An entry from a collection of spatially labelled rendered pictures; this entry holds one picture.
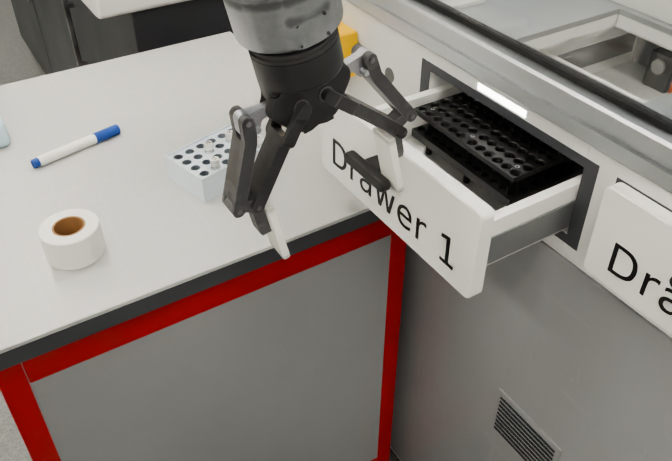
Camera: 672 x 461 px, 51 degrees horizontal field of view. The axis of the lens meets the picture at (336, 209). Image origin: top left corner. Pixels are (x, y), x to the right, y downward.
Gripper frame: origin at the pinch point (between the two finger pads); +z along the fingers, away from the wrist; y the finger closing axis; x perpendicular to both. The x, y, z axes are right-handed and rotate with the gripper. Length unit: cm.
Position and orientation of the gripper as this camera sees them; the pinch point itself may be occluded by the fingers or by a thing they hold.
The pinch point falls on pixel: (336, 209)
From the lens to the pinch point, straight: 70.6
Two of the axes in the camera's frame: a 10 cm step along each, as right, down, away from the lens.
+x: -5.3, -5.2, 6.7
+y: 8.3, -4.8, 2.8
